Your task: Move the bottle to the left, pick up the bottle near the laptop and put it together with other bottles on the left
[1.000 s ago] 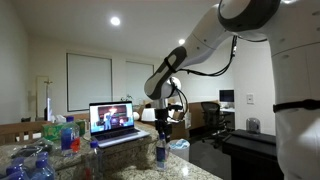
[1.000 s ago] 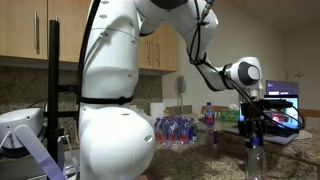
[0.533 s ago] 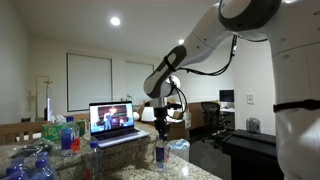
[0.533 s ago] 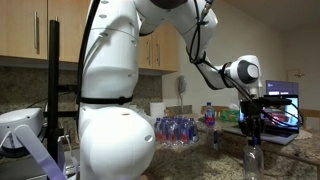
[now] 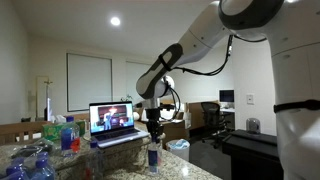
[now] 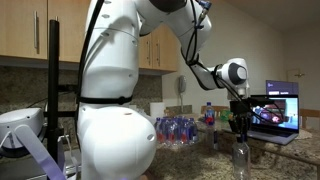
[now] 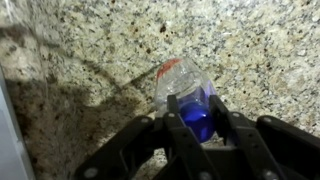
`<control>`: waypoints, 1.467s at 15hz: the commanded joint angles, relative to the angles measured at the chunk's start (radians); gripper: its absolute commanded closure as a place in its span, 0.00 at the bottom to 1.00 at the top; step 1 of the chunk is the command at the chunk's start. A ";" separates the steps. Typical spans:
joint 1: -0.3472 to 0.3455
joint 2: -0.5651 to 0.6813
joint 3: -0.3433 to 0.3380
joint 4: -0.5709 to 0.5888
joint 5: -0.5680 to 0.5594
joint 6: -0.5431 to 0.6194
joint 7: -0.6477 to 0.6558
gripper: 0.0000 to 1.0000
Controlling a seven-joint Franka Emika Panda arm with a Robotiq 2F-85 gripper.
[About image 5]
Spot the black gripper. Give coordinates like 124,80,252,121
145,108,163,143

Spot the small clear blue-label water bottle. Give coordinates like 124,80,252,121
147,134,164,176

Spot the Fiji water bottle red flower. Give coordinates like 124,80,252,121
60,115,82,158

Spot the grey open laptop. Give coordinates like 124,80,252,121
88,101,151,149

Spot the clear water bottle blue cap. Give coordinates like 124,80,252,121
84,140,105,180

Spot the shrink-wrapped pack of water bottles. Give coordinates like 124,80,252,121
0,151,56,180

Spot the white bedding pile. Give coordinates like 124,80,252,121
133,106,149,123

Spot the white trash bin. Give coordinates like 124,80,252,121
165,138,191,162

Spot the brown cardboard box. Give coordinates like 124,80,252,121
161,101,205,145

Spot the small green house plant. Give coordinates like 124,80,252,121
120,94,135,103

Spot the black mesh office chair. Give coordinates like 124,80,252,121
200,101,232,148

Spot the dark desktop computer monitor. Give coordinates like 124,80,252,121
218,89,235,105

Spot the large white window blind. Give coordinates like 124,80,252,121
66,52,114,113

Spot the black low cabinet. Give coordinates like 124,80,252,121
222,129,280,180

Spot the grey glass jar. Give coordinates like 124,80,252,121
246,117,262,135

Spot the green floral tissue box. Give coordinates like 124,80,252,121
41,114,87,142

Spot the flat screen on stand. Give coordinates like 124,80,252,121
44,97,53,122

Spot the round recessed ceiling light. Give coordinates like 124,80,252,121
110,16,122,27

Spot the clear crumpled plastic bag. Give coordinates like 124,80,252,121
9,137,64,160

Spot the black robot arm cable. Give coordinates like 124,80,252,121
166,33,268,122

